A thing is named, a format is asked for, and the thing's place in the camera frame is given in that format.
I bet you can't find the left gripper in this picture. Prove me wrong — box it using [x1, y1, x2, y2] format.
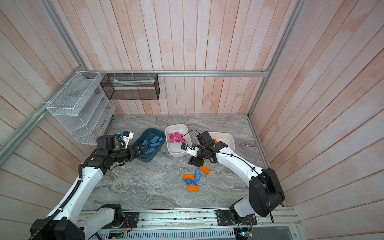
[109, 143, 151, 163]

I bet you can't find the orange lego plate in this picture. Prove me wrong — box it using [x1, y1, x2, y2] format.
[187, 185, 199, 192]
[184, 174, 196, 181]
[199, 166, 211, 175]

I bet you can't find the orange lego top plate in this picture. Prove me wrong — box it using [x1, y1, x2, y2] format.
[184, 174, 196, 181]

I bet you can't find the orange lego bottom plate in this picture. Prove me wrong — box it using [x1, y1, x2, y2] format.
[187, 185, 199, 192]

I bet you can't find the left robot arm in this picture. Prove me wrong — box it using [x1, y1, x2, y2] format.
[30, 131, 150, 240]

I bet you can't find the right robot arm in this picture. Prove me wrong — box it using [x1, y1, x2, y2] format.
[181, 131, 286, 224]

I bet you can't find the dark teal plastic bin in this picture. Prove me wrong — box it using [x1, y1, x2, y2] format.
[135, 128, 166, 163]

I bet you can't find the right white plastic bin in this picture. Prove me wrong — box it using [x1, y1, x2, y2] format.
[209, 132, 235, 151]

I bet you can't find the white plastic bin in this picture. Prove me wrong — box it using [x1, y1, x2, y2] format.
[165, 124, 192, 157]
[209, 132, 235, 151]

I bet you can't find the middle white plastic bin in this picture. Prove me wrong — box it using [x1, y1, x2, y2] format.
[165, 124, 192, 157]

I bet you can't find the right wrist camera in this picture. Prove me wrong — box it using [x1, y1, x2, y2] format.
[181, 143, 199, 157]

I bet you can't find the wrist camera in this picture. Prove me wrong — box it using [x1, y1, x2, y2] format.
[118, 131, 134, 149]
[181, 143, 199, 157]

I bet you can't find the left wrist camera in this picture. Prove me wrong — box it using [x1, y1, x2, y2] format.
[118, 131, 134, 149]

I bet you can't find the black corrugated cable hose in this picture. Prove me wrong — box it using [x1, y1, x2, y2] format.
[28, 179, 82, 240]

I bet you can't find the black wire mesh basket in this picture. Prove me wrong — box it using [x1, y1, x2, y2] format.
[101, 73, 161, 101]

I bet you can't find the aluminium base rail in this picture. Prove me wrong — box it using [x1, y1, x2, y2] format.
[50, 207, 302, 240]

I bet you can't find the white wire mesh shelf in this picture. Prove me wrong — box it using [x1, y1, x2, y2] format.
[47, 72, 116, 145]

